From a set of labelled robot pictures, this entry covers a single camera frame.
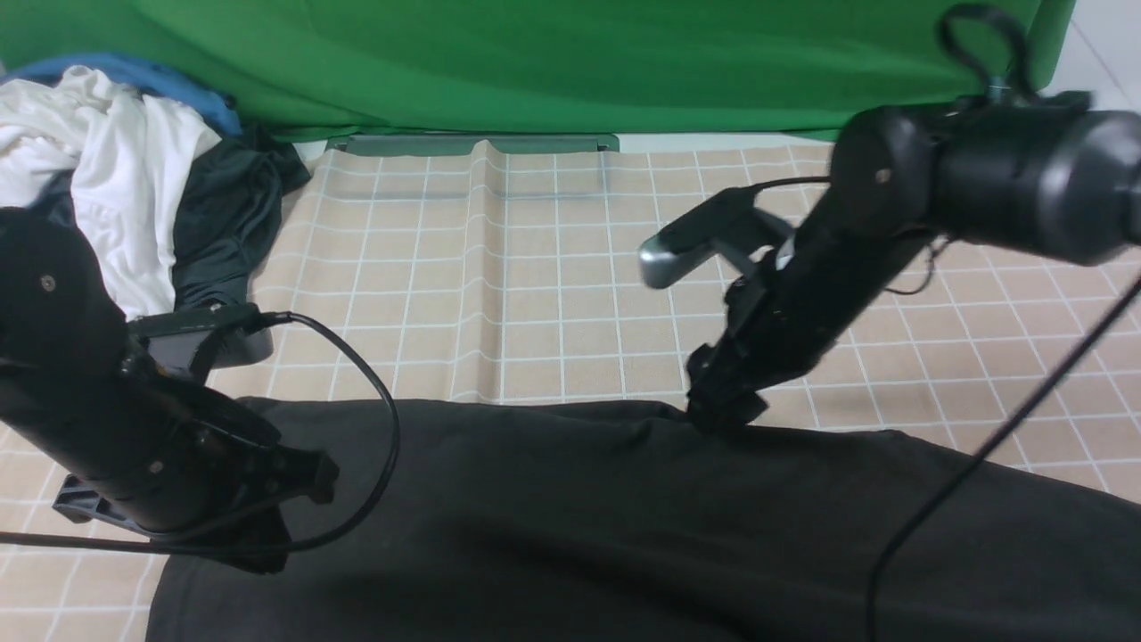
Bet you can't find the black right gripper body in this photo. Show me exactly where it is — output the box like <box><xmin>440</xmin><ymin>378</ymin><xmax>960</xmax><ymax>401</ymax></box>
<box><xmin>687</xmin><ymin>206</ymin><xmax>928</xmax><ymax>433</ymax></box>

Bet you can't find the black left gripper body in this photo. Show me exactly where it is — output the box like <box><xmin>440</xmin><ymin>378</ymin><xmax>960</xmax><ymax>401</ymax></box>
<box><xmin>52</xmin><ymin>363</ymin><xmax>340</xmax><ymax>572</ymax></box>

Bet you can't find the dark gray long-sleeved shirt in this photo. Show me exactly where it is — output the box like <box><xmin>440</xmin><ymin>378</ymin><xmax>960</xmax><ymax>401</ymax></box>
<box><xmin>146</xmin><ymin>399</ymin><xmax>1140</xmax><ymax>641</ymax></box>

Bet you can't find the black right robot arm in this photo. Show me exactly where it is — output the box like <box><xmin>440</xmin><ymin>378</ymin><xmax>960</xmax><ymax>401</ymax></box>
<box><xmin>683</xmin><ymin>91</ymin><xmax>1138</xmax><ymax>431</ymax></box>

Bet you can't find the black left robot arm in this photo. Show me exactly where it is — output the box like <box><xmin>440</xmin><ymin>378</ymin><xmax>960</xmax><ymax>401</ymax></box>
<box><xmin>3</xmin><ymin>208</ymin><xmax>339</xmax><ymax>574</ymax></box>

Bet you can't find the dark teal crumpled shirt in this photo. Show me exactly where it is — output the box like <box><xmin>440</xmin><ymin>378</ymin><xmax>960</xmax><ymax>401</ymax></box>
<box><xmin>3</xmin><ymin>136</ymin><xmax>309</xmax><ymax>318</ymax></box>

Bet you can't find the white crumpled shirt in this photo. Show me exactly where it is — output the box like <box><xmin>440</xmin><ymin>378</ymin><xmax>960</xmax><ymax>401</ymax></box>
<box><xmin>1</xmin><ymin>66</ymin><xmax>220</xmax><ymax>318</ymax></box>

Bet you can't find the green backdrop cloth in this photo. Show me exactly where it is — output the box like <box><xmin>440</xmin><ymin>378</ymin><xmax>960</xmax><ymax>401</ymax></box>
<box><xmin>0</xmin><ymin>0</ymin><xmax>1077</xmax><ymax>144</ymax></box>

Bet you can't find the beige checkered tablecloth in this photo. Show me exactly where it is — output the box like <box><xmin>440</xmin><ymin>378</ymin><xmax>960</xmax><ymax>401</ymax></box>
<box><xmin>1</xmin><ymin>138</ymin><xmax>1140</xmax><ymax>641</ymax></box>

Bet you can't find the green metal bar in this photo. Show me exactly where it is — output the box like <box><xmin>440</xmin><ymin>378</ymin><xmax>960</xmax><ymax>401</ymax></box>
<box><xmin>326</xmin><ymin>133</ymin><xmax>620</xmax><ymax>157</ymax></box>

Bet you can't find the blue crumpled garment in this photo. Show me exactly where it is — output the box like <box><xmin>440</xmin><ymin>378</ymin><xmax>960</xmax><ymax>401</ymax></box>
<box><xmin>3</xmin><ymin>52</ymin><xmax>243</xmax><ymax>137</ymax></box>

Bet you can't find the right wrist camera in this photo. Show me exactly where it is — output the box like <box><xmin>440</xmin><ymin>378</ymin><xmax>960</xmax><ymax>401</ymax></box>
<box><xmin>638</xmin><ymin>185</ymin><xmax>794</xmax><ymax>290</ymax></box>

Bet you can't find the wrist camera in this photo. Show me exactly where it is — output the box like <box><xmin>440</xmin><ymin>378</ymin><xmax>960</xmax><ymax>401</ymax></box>
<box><xmin>127</xmin><ymin>303</ymin><xmax>274</xmax><ymax>383</ymax></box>
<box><xmin>638</xmin><ymin>185</ymin><xmax>794</xmax><ymax>290</ymax></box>

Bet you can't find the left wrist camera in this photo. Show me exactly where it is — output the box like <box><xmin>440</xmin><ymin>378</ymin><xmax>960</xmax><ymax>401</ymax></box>
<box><xmin>127</xmin><ymin>303</ymin><xmax>274</xmax><ymax>383</ymax></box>

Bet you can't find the black left camera cable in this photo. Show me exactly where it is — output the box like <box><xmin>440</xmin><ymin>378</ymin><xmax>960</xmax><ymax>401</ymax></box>
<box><xmin>0</xmin><ymin>312</ymin><xmax>400</xmax><ymax>558</ymax></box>

